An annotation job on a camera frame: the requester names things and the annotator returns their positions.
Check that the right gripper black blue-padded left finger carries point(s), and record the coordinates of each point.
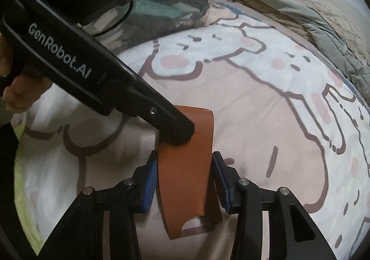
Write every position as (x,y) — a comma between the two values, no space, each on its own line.
(100,224)

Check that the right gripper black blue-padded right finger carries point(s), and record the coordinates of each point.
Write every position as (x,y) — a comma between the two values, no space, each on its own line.
(292,232)

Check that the brown leather card sleeve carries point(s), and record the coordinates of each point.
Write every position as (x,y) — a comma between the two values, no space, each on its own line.
(186,188)

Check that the person's left hand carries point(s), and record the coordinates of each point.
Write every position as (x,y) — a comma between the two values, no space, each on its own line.
(26,88)

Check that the cartoon bear print blanket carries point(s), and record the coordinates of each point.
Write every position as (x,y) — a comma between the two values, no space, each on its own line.
(282,117)

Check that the clear plastic storage bin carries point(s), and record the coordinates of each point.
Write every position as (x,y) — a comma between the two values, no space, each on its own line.
(124,27)

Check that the grey blue duvet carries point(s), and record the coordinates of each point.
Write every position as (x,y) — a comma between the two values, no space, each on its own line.
(335,36)

